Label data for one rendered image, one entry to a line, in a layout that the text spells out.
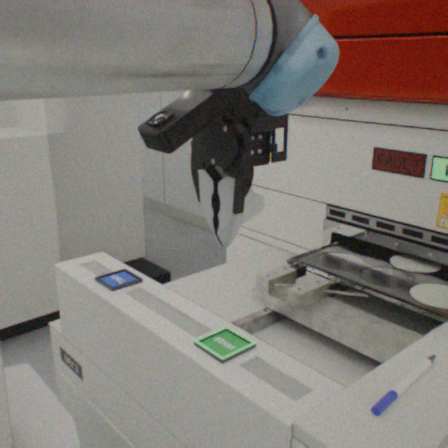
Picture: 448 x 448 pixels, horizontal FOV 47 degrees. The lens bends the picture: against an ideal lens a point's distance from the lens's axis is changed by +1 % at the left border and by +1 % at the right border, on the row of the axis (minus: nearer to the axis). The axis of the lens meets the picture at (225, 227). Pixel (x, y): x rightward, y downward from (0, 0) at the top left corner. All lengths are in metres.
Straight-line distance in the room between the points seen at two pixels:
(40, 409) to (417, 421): 0.52
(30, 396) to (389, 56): 0.85
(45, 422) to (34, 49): 0.64
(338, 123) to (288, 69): 0.81
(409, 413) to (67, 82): 0.46
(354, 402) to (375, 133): 0.69
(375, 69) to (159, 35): 0.83
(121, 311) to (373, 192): 0.63
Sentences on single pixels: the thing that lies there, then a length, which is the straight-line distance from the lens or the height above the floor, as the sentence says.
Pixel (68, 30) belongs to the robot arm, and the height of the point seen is 1.31.
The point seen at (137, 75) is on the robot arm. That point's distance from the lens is 0.28.
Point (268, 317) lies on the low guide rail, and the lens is 0.98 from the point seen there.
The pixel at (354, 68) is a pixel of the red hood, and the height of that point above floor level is 1.28.
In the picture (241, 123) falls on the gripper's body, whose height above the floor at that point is 1.24.
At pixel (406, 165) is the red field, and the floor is 1.10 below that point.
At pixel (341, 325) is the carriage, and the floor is 0.88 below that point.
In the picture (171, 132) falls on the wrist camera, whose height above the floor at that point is 1.24.
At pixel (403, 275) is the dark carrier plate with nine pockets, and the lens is 1.06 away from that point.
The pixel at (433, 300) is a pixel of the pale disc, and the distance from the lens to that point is 0.98.
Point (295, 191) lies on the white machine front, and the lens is 1.29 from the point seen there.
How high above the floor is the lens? 1.30
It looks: 18 degrees down
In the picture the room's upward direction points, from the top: straight up
